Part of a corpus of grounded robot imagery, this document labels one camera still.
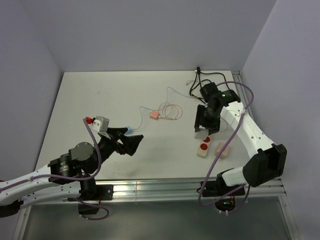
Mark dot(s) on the beige red power strip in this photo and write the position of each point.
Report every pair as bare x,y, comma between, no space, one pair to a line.
204,146

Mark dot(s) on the pink cube socket adapter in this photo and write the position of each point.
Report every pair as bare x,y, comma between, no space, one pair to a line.
225,152

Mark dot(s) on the white charger plug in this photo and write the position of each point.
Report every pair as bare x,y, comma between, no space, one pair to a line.
201,134

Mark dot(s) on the aluminium front rail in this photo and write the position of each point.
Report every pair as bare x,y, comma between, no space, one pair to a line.
175,189

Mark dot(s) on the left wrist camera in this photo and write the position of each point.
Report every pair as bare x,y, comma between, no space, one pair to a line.
98,124

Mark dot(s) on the aluminium rail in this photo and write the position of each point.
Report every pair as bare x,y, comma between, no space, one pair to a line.
175,189
267,160

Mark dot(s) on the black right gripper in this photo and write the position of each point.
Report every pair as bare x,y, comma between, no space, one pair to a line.
213,127

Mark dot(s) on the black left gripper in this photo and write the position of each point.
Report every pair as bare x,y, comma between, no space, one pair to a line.
130,143

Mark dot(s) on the blue charger plug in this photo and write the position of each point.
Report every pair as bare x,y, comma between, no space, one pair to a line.
129,130

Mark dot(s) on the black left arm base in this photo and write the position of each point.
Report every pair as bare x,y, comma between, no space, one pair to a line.
89,206

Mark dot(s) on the aluminium right side rail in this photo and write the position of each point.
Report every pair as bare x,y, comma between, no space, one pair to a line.
267,160

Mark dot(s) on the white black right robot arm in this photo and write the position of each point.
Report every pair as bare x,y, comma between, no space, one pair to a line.
226,105

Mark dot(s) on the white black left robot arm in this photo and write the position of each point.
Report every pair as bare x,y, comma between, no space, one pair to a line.
70,176

